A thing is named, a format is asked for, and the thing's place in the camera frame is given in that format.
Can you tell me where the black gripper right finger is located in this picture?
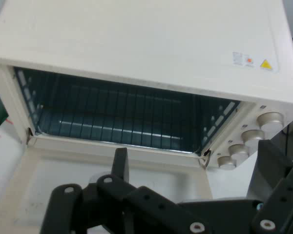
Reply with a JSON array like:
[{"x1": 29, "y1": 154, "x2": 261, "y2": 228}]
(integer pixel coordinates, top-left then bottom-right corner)
[{"x1": 246, "y1": 140, "x2": 293, "y2": 234}]

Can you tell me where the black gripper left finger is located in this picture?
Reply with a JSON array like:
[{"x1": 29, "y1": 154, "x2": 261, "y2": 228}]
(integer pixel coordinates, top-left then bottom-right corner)
[{"x1": 40, "y1": 147, "x2": 210, "y2": 234}]

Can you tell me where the glass oven door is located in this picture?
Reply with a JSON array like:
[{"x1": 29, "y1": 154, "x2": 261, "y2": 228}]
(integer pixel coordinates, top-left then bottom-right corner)
[{"x1": 0, "y1": 135, "x2": 214, "y2": 234}]

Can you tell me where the beige oven knob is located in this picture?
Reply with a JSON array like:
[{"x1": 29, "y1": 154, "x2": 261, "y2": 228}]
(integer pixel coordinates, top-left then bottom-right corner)
[
  {"x1": 228, "y1": 144, "x2": 250, "y2": 163},
  {"x1": 217, "y1": 155, "x2": 236, "y2": 170},
  {"x1": 256, "y1": 112, "x2": 285, "y2": 134},
  {"x1": 241, "y1": 129, "x2": 266, "y2": 150}
]

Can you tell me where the warning label sticker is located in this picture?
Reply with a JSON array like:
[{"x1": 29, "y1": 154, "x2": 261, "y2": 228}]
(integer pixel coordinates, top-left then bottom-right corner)
[{"x1": 231, "y1": 51, "x2": 278, "y2": 73}]

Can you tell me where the cream toaster oven body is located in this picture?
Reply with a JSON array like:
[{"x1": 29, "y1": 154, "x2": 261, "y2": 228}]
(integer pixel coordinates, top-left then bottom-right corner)
[{"x1": 0, "y1": 0, "x2": 293, "y2": 171}]

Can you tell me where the metal wire oven rack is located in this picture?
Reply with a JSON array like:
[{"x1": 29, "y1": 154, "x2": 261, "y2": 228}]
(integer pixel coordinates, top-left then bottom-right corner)
[{"x1": 36, "y1": 107, "x2": 206, "y2": 154}]

